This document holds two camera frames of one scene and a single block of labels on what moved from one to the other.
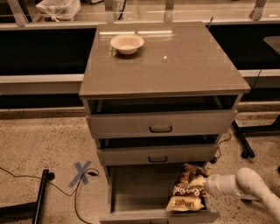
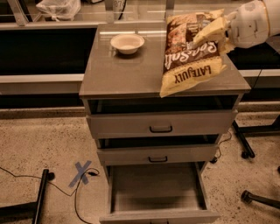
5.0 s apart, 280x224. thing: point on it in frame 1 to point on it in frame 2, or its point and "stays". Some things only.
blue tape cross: (80, 173) stays
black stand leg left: (28, 211) stays
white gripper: (212, 185) to (248, 24)
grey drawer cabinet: (159, 114) stays
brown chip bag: (188, 192) to (187, 63)
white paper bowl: (127, 44) stays
